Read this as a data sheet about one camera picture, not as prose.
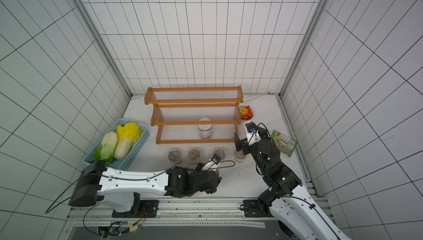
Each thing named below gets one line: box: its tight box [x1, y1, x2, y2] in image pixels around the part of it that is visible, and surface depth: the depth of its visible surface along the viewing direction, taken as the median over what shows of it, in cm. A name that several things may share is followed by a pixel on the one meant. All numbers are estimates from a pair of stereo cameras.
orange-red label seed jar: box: [187, 147, 202, 163], surface depth 87 cm
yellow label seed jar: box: [234, 149, 247, 163], surface depth 86 cm
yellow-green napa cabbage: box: [113, 122, 143, 160], surface depth 91 cm
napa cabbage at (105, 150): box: [92, 131, 118, 166], surface depth 84 cm
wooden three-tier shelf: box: [143, 85, 244, 145], surface depth 97 cm
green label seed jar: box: [167, 149, 182, 163], surface depth 85 cm
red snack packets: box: [239, 105, 254, 120], surface depth 105 cm
